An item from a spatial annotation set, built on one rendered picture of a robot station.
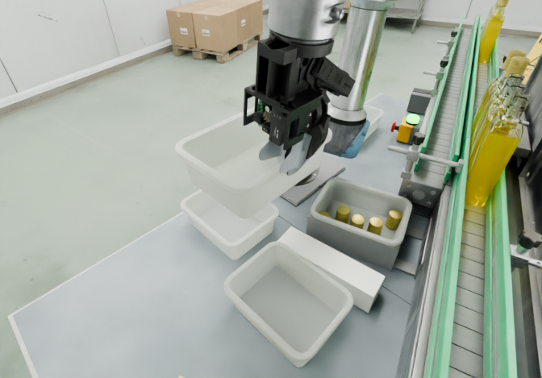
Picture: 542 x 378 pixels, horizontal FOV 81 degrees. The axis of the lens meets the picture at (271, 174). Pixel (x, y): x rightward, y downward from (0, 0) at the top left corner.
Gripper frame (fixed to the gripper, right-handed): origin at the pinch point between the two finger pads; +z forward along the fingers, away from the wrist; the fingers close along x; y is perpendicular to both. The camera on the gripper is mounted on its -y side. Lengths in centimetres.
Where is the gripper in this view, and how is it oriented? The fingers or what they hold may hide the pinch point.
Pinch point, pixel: (290, 164)
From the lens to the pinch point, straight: 49.3
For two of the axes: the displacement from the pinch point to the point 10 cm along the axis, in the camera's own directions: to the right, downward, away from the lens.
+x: 7.4, 5.0, -4.5
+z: -0.9, 7.4, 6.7
